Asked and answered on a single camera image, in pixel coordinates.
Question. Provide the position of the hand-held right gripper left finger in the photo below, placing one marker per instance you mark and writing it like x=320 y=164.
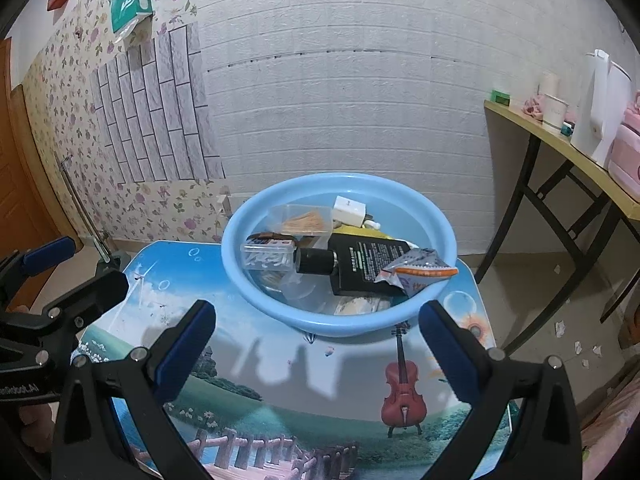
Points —
x=187 y=345

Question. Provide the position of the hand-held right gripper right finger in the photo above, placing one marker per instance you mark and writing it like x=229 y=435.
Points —
x=447 y=350

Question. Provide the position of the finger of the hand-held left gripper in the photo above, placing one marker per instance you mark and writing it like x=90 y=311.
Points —
x=95 y=295
x=47 y=256

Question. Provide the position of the silver and orange sachet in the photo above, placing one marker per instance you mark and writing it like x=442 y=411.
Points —
x=415 y=270

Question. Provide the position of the blue plastic basin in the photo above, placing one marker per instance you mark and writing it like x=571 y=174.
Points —
x=350 y=322

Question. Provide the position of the clear floss pick box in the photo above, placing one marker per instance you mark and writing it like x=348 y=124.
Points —
x=265 y=257

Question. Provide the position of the clear plastic bag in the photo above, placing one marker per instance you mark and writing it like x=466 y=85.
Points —
x=297 y=290

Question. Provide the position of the clear toothpick box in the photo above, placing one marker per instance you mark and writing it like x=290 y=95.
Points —
x=305 y=222

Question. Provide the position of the person's left hand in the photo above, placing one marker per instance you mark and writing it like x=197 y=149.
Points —
x=35 y=425

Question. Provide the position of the wooden door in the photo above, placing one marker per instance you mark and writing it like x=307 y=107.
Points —
x=25 y=185

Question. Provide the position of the pink floral cloth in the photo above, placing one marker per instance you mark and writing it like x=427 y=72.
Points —
x=615 y=410

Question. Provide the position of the yellow side table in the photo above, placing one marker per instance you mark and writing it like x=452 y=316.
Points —
x=550 y=142

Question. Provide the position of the small teal jar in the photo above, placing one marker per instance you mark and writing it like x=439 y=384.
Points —
x=568 y=129

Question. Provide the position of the small pink item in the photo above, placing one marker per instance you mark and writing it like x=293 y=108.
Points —
x=534 y=107

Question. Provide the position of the small green box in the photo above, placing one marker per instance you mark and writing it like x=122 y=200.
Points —
x=501 y=97

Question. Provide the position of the white cup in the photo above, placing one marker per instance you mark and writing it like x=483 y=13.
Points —
x=556 y=112

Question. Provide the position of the pink water bottle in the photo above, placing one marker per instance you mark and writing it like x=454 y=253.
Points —
x=630 y=160

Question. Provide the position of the green tissue pack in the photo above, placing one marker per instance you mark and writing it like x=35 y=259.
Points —
x=130 y=0

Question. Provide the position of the white kettle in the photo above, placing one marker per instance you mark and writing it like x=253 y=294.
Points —
x=595 y=120

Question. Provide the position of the cream roll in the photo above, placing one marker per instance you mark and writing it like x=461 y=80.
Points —
x=549 y=82

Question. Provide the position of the wall socket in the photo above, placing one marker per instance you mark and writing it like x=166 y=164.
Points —
x=225 y=204

